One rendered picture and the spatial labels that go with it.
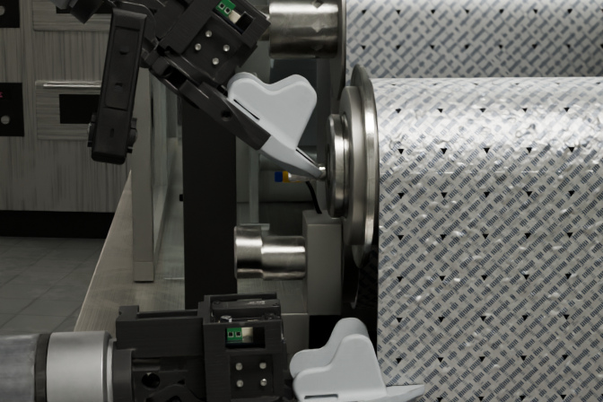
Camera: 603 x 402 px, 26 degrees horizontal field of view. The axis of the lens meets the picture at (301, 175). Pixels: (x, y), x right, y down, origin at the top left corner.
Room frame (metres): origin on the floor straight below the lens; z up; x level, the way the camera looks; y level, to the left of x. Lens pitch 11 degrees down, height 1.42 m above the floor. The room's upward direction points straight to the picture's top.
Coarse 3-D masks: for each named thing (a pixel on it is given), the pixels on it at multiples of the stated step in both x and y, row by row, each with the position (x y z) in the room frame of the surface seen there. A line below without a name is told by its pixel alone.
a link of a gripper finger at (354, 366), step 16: (352, 336) 0.85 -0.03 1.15; (336, 352) 0.85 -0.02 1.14; (352, 352) 0.85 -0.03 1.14; (368, 352) 0.85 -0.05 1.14; (320, 368) 0.85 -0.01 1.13; (336, 368) 0.85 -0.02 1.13; (352, 368) 0.85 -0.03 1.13; (368, 368) 0.85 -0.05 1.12; (304, 384) 0.84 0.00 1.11; (320, 384) 0.85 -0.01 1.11; (336, 384) 0.85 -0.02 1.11; (352, 384) 0.85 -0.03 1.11; (368, 384) 0.85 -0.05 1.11; (384, 384) 0.85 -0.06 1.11; (416, 384) 0.87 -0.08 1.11; (304, 400) 0.84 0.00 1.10; (320, 400) 0.84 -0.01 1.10; (336, 400) 0.84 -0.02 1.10; (352, 400) 0.84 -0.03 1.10; (368, 400) 0.84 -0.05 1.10; (384, 400) 0.85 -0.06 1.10; (400, 400) 0.85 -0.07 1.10
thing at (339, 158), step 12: (336, 120) 0.92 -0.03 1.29; (336, 132) 0.91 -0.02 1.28; (336, 144) 0.90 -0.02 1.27; (348, 144) 0.90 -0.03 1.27; (336, 156) 0.89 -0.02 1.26; (348, 156) 0.90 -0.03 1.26; (336, 168) 0.89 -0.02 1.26; (348, 168) 0.89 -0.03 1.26; (336, 180) 0.89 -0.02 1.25; (348, 180) 0.89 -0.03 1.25; (336, 192) 0.89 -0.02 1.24; (348, 192) 0.90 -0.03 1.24; (336, 204) 0.90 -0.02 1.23; (348, 204) 0.90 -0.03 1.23; (336, 216) 0.91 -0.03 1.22
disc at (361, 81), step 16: (352, 80) 0.96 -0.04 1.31; (368, 80) 0.90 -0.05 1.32; (368, 96) 0.88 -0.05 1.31; (368, 112) 0.87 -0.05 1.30; (368, 128) 0.87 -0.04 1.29; (368, 144) 0.86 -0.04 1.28; (368, 160) 0.86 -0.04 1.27; (368, 176) 0.86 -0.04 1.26; (368, 192) 0.86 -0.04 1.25; (368, 208) 0.86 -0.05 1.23; (368, 224) 0.86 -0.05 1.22; (368, 240) 0.87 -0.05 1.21; (368, 256) 0.88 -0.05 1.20
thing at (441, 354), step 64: (384, 256) 0.87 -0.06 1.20; (448, 256) 0.87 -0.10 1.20; (512, 256) 0.87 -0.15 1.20; (576, 256) 0.88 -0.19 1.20; (384, 320) 0.87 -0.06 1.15; (448, 320) 0.87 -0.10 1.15; (512, 320) 0.87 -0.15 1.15; (576, 320) 0.88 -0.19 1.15; (448, 384) 0.87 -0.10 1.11; (512, 384) 0.87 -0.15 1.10; (576, 384) 0.88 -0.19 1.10
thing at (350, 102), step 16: (352, 96) 0.91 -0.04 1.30; (352, 112) 0.89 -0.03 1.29; (352, 128) 0.88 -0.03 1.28; (352, 144) 0.88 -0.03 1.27; (352, 160) 0.88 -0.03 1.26; (352, 176) 0.88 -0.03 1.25; (352, 192) 0.88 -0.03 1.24; (352, 208) 0.88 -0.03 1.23; (352, 224) 0.88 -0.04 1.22; (352, 240) 0.90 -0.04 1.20
